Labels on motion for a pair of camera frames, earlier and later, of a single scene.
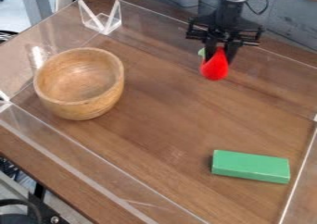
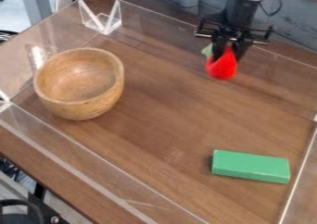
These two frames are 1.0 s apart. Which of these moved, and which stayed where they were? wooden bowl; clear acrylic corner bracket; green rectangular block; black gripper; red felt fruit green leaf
Moved: red felt fruit green leaf; black gripper
Stayed: wooden bowl; green rectangular block; clear acrylic corner bracket
